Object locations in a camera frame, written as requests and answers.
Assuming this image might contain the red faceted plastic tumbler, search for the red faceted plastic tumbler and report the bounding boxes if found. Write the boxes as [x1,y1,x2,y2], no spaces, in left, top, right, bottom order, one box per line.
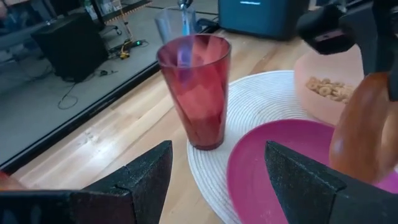
[155,34,233,151]

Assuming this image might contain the pale pink bowl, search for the pale pink bowl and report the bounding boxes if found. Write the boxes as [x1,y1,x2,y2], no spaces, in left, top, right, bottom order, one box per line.
[293,45,365,126]

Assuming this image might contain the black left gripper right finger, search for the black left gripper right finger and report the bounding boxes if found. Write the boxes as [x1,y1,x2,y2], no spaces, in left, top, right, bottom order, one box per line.
[264,140,398,224]

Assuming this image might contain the black two-slot toaster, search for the black two-slot toaster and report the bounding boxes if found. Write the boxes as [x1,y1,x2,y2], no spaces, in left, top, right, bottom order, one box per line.
[217,0,311,41]

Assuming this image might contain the white round woven placemat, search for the white round woven placemat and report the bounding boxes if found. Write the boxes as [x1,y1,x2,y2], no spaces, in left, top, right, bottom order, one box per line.
[186,70,315,224]

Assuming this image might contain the toasted cereal rings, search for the toasted cereal rings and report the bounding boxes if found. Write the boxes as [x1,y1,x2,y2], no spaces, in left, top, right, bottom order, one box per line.
[305,76,356,105]

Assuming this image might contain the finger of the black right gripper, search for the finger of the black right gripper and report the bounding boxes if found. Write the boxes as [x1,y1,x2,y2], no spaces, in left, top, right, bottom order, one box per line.
[386,60,398,102]
[361,40,390,76]

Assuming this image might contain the black floor cabinet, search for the black floor cabinet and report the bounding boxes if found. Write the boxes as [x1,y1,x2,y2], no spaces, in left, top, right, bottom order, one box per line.
[30,12,110,84]

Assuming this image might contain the magenta plastic plate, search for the magenta plastic plate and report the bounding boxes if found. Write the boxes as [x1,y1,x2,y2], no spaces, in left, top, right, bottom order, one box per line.
[226,118,398,224]

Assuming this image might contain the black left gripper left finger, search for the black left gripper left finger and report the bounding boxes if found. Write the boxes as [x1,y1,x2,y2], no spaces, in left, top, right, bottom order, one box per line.
[70,140,174,224]

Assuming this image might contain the red apple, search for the red apple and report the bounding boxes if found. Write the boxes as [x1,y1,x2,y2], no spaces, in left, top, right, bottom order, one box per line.
[328,72,398,185]

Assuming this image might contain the blue handled spoon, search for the blue handled spoon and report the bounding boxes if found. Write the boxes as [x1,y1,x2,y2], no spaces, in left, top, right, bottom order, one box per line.
[177,0,195,37]

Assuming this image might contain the clear drinking glass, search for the clear drinking glass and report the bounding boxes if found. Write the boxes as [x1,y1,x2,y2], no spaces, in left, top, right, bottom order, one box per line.
[154,4,200,45]

